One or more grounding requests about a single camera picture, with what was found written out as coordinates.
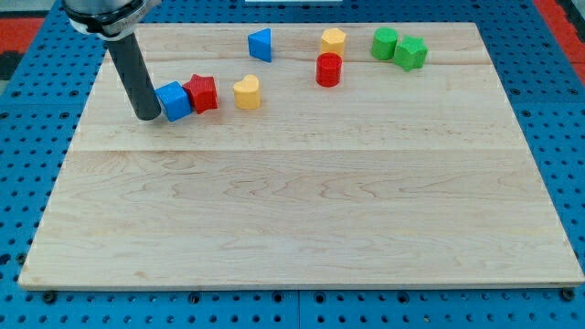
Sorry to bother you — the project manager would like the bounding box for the yellow hexagon block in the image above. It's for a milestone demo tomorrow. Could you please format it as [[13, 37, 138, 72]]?
[[320, 27, 346, 58]]

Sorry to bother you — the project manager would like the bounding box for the blue triangle block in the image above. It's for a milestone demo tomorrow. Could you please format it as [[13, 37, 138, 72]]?
[[248, 27, 272, 62]]

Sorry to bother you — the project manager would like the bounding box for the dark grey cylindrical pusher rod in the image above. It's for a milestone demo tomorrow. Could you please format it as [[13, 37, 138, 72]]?
[[106, 33, 161, 121]]

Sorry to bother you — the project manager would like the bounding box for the red star block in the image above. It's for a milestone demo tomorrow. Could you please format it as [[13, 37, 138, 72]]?
[[182, 74, 218, 114]]

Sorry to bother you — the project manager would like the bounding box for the yellow heart block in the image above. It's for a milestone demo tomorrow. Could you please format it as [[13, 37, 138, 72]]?
[[232, 74, 261, 110]]

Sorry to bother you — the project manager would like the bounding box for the green cylinder block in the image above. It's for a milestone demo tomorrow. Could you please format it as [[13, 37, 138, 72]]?
[[371, 27, 399, 60]]

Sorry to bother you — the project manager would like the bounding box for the red cylinder block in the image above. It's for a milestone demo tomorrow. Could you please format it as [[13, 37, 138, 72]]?
[[315, 52, 343, 88]]

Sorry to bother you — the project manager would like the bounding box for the green star block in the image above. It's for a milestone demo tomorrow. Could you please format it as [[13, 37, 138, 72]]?
[[393, 36, 428, 71]]

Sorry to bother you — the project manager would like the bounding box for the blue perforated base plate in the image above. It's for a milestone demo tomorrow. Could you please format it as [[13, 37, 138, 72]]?
[[1, 0, 584, 328]]

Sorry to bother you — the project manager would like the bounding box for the blue cube block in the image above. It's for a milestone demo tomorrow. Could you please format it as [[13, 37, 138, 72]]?
[[155, 81, 192, 122]]

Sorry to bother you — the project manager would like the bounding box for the light wooden board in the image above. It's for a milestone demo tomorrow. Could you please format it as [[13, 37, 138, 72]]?
[[18, 23, 584, 291]]

